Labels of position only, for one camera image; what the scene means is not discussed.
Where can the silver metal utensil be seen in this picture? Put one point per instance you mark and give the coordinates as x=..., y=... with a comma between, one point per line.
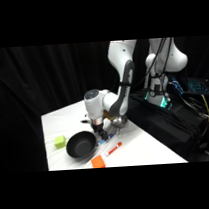
x=120, y=120

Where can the blue marker pen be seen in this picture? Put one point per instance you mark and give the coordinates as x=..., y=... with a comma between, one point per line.
x=109, y=138

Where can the blue lit keyboard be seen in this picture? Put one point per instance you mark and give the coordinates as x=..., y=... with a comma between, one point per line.
x=197, y=85

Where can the orange toy block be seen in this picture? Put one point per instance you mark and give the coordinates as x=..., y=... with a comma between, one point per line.
x=98, y=162

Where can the control box with green light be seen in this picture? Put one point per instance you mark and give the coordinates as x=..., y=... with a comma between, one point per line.
x=159, y=98

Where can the green toy block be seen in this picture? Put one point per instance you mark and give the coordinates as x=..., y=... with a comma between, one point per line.
x=60, y=142

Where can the black cloth-covered robot stand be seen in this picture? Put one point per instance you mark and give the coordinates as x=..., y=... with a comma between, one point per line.
x=167, y=125

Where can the red marker pen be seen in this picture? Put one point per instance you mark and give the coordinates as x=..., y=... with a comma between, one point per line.
x=113, y=148

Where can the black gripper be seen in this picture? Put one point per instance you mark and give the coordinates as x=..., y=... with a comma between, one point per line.
x=96, y=121

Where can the brown plush toy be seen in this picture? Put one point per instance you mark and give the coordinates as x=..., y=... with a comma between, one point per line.
x=107, y=116

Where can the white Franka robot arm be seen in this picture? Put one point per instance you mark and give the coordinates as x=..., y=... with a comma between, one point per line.
x=123, y=78

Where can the black curtain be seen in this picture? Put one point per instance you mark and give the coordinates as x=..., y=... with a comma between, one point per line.
x=41, y=79

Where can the black round bowl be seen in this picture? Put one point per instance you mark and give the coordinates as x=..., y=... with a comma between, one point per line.
x=81, y=144

